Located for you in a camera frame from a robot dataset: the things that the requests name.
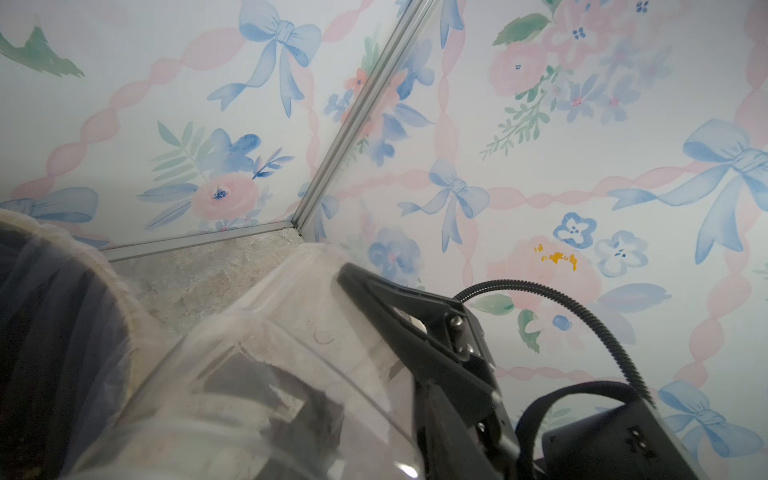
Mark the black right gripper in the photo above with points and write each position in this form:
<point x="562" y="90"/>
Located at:
<point x="460" y="431"/>

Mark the labelled flower tea jar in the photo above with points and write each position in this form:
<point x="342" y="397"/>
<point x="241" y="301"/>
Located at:
<point x="291" y="381"/>

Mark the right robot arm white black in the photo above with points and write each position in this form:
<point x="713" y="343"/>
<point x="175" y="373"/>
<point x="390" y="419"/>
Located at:
<point x="592" y="430"/>

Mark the clear plastic bin liner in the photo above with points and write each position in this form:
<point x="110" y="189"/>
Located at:
<point x="72" y="336"/>

